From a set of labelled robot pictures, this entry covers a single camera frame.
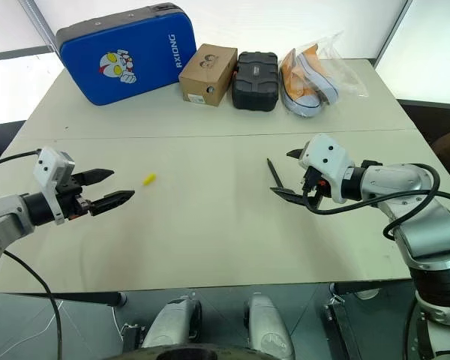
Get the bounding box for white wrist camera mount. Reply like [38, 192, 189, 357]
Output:
[298, 133, 356, 204]
[32, 147, 77, 226]

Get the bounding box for brown cardboard box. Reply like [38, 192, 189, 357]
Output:
[178, 43, 239, 108]

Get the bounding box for black table frame bar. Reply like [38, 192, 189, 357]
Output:
[0, 291, 123, 308]

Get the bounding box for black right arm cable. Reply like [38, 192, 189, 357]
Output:
[301, 163, 450, 242]

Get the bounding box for silver right robot leg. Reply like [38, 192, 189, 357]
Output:
[243, 294, 296, 360]

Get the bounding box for black hard plastic case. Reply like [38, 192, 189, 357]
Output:
[231, 51, 281, 113]

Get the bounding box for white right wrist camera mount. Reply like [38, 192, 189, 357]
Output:
[298, 133, 356, 204]

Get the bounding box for silver robot leg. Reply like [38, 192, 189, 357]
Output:
[141, 295, 203, 350]
[243, 294, 296, 360]

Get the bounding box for bagged orange white shoes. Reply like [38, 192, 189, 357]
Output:
[279, 31, 369, 119]

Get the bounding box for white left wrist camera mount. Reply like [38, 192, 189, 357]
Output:
[32, 147, 77, 226]

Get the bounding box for blue cartoon print case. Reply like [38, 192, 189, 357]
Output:
[55, 2, 198, 107]

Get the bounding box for orange and white sneaker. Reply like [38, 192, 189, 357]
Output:
[280, 43, 323, 110]
[283, 73, 341, 119]

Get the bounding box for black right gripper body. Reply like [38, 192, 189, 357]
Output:
[301, 166, 330, 211]

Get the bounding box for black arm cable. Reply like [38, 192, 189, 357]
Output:
[0, 149, 63, 360]
[301, 163, 450, 242]

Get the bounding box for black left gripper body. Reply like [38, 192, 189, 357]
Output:
[55, 172, 93, 221]

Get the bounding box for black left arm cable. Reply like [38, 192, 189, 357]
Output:
[0, 149, 63, 360]

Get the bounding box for silver left robot leg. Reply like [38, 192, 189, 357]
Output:
[141, 295, 203, 350]

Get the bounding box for aluminium profile post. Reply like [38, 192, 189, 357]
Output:
[16, 0, 62, 54]

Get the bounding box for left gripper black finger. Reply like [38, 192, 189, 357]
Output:
[89, 190, 136, 218]
[80, 169, 116, 187]

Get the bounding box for black pen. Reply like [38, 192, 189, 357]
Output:
[266, 157, 285, 189]

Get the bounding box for dark rounded robot torso rim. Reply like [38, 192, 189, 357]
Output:
[106, 345, 286, 360]

